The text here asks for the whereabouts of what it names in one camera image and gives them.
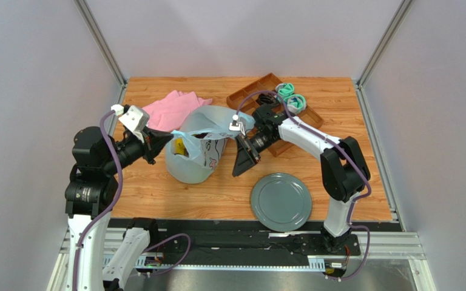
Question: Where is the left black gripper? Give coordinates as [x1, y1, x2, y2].
[103, 124, 174, 173]

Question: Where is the light blue plastic bag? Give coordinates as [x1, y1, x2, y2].
[165, 105, 240, 184]

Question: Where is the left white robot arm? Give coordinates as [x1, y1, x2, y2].
[65, 126, 173, 290]

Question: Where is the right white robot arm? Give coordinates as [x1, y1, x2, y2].
[229, 105, 371, 244]

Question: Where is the yellow fake fruit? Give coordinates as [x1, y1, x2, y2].
[172, 138, 189, 156]

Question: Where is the pink cloth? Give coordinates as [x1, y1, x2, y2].
[142, 90, 213, 132]

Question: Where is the wooden compartment tray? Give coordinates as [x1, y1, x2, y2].
[226, 73, 324, 157]

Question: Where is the grey-blue round plate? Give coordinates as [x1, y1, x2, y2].
[250, 173, 312, 232]

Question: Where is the black rolled sock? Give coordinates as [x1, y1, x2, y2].
[255, 93, 280, 109]

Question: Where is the teal white rolled sock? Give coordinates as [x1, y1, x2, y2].
[285, 94, 307, 115]

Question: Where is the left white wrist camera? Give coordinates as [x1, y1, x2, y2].
[111, 104, 150, 144]

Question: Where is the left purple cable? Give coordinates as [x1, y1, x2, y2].
[71, 109, 192, 291]

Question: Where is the purple cable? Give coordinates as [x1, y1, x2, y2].
[236, 90, 373, 282]
[71, 109, 192, 291]

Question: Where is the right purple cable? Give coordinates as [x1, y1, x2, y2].
[236, 90, 373, 282]

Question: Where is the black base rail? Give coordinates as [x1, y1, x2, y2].
[83, 218, 404, 267]

